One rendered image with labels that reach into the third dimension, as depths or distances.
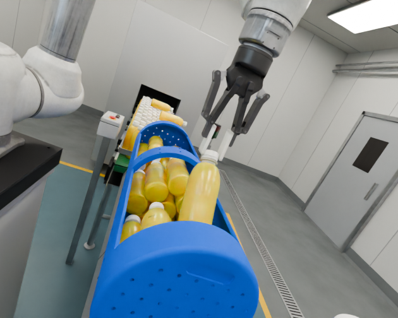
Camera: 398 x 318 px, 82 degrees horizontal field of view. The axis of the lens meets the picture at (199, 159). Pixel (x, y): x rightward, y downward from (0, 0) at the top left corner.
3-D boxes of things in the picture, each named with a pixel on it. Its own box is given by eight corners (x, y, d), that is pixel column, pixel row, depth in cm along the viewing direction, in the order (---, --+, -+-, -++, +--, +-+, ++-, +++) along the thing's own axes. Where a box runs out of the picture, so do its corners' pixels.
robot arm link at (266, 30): (302, 28, 41) (286, 61, 43) (277, 35, 50) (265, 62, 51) (261, 3, 39) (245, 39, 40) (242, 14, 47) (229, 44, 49)
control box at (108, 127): (96, 134, 123) (101, 116, 120) (103, 125, 141) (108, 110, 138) (114, 140, 126) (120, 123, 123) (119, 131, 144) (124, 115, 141)
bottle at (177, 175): (196, 185, 68) (188, 162, 85) (180, 170, 66) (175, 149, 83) (179, 200, 69) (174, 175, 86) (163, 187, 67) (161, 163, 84)
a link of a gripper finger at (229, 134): (227, 128, 52) (230, 129, 53) (215, 156, 54) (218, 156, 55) (231, 132, 50) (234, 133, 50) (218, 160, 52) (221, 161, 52)
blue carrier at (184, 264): (59, 357, 37) (140, 222, 30) (124, 158, 117) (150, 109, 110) (206, 376, 46) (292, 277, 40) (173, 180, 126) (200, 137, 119)
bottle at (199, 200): (182, 246, 42) (204, 153, 47) (167, 239, 48) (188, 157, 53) (213, 252, 46) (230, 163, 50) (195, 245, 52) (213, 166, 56)
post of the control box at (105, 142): (65, 263, 159) (104, 132, 131) (67, 259, 162) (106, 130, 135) (71, 264, 160) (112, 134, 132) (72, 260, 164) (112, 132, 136)
